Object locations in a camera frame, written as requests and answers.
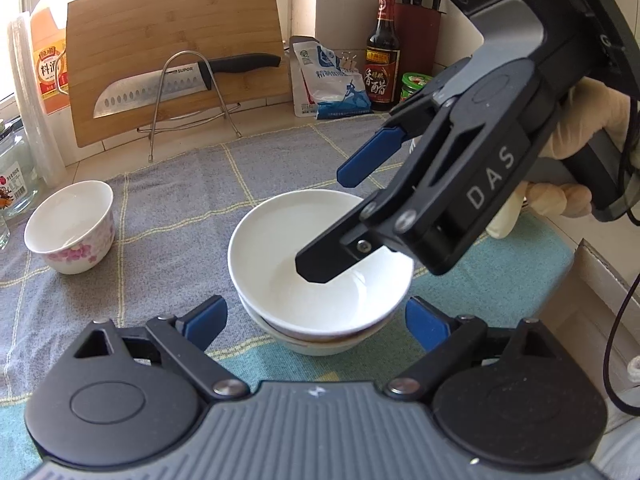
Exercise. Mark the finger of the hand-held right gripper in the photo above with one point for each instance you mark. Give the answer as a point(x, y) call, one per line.
point(325, 260)
point(365, 157)

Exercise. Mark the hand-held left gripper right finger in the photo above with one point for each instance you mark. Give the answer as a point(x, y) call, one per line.
point(425, 322)

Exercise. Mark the bamboo cutting board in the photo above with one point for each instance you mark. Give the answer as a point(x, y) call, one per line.
point(150, 25)

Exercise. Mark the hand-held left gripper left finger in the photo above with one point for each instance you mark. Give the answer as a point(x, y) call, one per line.
point(207, 320)

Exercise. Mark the grey box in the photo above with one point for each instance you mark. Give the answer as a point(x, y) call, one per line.
point(600, 285)

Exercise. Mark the labelled glass jar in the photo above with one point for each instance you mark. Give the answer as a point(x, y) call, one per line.
point(15, 180)

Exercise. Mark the orange cooking wine bottle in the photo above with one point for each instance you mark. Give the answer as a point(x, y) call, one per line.
point(47, 70)

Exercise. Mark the white blue salt bag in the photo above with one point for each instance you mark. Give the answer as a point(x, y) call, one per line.
point(330, 90)

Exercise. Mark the small white floral bowl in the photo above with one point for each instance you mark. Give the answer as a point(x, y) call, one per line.
point(75, 255)

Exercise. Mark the clear drinking glass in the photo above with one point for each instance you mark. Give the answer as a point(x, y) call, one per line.
point(3, 232)

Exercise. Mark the person's right hand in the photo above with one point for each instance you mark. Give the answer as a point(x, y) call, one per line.
point(595, 105)

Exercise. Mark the green lid jar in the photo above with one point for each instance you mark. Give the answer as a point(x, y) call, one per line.
point(415, 85)

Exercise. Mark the dark vinegar bottle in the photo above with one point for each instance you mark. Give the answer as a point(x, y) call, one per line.
point(384, 75)

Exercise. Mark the red brown knife block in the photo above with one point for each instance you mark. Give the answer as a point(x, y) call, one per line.
point(417, 35)

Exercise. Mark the white bowl pink flowers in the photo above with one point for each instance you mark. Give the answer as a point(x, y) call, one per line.
point(320, 347)
point(270, 260)

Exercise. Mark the blue grey plaid tablecloth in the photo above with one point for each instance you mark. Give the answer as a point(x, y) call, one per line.
point(175, 200)

